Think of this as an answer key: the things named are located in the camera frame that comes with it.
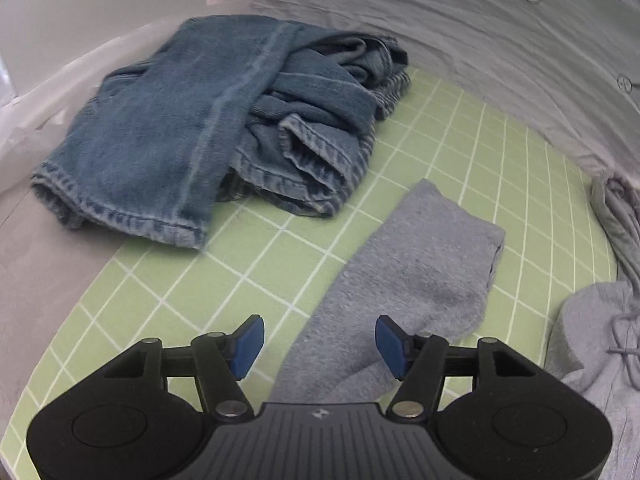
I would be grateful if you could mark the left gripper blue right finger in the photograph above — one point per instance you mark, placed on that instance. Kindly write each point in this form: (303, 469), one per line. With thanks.
(394, 345)

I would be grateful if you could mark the blue plaid shirt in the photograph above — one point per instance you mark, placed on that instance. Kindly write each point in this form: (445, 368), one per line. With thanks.
(308, 141)

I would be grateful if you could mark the white plastic bag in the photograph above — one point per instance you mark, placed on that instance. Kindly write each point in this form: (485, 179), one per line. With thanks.
(79, 77)

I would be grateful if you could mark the grey hoodie sweatshirt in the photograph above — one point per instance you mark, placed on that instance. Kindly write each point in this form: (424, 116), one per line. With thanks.
(430, 267)

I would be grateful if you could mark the light grey printed bedsheet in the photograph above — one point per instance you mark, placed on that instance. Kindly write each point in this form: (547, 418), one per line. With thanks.
(567, 68)

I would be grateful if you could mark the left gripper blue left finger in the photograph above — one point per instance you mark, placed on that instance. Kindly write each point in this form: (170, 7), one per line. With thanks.
(246, 343)

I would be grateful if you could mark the blue denim jeans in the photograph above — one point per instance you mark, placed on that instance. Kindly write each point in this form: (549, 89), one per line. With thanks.
(148, 152)

